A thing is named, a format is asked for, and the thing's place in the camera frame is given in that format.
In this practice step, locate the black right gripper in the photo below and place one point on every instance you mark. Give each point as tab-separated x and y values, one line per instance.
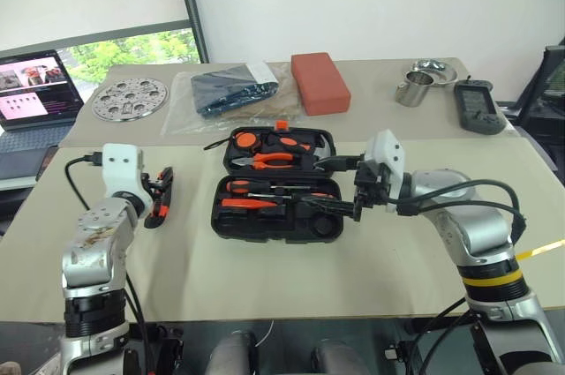
370	183

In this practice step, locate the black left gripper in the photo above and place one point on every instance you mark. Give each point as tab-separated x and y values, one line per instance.
152	181

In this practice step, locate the small black orange screwdriver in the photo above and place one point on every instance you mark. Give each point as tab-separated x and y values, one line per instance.
320	196

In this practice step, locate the large black orange screwdriver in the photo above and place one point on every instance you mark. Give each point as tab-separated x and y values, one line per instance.
247	185

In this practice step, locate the orange tester screwdriver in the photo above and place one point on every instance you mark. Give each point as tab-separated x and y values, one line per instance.
247	204

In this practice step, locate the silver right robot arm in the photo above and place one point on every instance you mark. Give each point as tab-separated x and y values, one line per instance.
481	229

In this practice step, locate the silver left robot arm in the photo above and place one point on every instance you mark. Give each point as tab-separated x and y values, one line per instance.
97	238

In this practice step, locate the black tool case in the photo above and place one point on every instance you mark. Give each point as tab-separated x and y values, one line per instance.
247	234

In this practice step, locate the steel claw hammer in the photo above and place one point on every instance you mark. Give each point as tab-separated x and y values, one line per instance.
325	143

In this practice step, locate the clear plastic bag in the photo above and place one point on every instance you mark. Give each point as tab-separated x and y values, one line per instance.
181	115

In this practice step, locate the round perforated steel tray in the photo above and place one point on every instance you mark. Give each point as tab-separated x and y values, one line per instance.
148	99

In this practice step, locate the orange black tape measure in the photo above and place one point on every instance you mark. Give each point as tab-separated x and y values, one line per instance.
243	140

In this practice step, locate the red rectangular block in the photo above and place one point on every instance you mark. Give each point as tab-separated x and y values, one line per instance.
318	79

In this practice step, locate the stainless steel mug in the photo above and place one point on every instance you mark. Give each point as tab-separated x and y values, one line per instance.
412	93

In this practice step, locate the dark blue folded cloth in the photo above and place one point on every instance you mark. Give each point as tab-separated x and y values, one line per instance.
220	84

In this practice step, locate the white paper label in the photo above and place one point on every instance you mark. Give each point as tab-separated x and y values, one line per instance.
262	71

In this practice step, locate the open laptop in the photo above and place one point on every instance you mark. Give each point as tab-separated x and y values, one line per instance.
31	137

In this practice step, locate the stainless steel bowl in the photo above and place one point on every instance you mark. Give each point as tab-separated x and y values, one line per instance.
446	72

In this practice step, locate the black remote controller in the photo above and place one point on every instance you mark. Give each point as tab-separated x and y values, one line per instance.
479	106

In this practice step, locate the grey rounded shape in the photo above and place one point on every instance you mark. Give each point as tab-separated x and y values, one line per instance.
234	355

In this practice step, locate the black office chair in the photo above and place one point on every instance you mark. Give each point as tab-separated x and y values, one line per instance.
547	97

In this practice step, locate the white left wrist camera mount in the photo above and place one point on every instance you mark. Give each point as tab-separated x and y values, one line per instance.
121	167

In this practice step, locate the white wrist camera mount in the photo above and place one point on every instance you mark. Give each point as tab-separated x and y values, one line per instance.
388	150
121	167

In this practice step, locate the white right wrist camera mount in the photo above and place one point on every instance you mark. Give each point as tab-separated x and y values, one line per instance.
388	150

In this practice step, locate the dark grey window post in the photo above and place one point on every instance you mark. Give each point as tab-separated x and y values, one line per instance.
194	9

